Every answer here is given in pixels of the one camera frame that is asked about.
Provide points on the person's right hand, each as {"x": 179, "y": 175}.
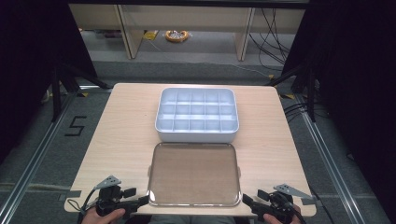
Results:
{"x": 274, "y": 219}

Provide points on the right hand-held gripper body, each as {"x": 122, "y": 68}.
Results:
{"x": 278, "y": 202}

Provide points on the black curtain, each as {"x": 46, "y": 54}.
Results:
{"x": 358, "y": 77}
{"x": 28, "y": 62}

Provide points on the aluminium floor rail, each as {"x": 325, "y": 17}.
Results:
{"x": 330, "y": 165}
{"x": 34, "y": 161}

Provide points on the person's left hand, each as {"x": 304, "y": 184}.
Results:
{"x": 99, "y": 217}

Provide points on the yellow flat item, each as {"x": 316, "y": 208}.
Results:
{"x": 150, "y": 35}

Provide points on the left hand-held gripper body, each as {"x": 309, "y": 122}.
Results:
{"x": 109, "y": 199}

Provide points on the yellow floor tape piece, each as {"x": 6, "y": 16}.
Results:
{"x": 82, "y": 94}
{"x": 287, "y": 96}

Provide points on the grey tape strip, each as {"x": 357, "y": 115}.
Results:
{"x": 71, "y": 194}
{"x": 308, "y": 201}

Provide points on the beige wooden desk frame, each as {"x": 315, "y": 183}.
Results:
{"x": 186, "y": 18}

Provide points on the white compartment storage box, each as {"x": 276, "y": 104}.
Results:
{"x": 197, "y": 132}

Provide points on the black metal stand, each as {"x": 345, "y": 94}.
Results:
{"x": 310, "y": 93}
{"x": 56, "y": 93}

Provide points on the transparent plastic box lid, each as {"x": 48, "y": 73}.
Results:
{"x": 193, "y": 174}

